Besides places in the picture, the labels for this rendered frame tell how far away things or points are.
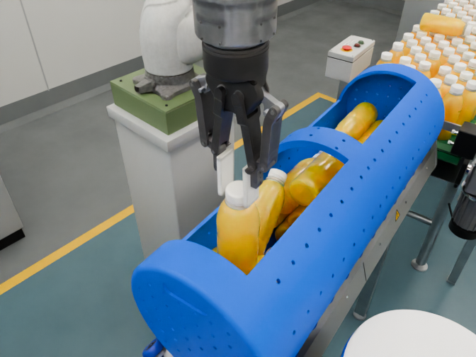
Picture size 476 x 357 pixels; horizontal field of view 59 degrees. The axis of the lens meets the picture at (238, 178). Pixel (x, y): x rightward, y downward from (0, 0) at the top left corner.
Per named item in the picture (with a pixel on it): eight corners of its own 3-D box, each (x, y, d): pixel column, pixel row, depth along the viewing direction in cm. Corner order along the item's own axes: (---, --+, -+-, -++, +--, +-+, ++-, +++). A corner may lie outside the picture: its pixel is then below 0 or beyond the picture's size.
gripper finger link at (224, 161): (220, 159, 57) (215, 156, 57) (221, 196, 61) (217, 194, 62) (233, 148, 59) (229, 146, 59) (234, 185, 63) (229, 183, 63)
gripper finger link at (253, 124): (248, 80, 51) (257, 81, 50) (261, 159, 57) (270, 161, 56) (228, 93, 49) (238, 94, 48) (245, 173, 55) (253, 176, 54)
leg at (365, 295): (350, 316, 192) (380, 218, 152) (355, 307, 196) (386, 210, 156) (363, 323, 189) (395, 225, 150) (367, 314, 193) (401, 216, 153)
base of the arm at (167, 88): (120, 86, 134) (117, 69, 131) (174, 65, 147) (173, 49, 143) (156, 105, 125) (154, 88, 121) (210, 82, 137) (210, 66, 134)
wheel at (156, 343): (144, 353, 75) (151, 361, 75) (162, 333, 78) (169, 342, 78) (137, 354, 78) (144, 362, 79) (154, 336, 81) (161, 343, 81)
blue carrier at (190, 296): (146, 343, 81) (111, 238, 65) (341, 139, 136) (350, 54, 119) (270, 433, 67) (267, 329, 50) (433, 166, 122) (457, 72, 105)
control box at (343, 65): (324, 76, 159) (328, 49, 152) (346, 59, 172) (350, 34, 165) (348, 83, 154) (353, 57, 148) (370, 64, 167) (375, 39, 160)
